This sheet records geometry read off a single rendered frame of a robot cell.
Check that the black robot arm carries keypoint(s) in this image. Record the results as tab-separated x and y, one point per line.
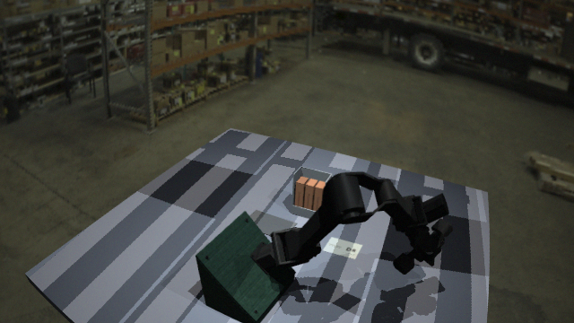
342	204

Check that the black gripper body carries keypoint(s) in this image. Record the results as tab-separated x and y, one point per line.
404	263

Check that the brown box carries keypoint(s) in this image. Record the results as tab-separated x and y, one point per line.
310	194
318	195
300	191

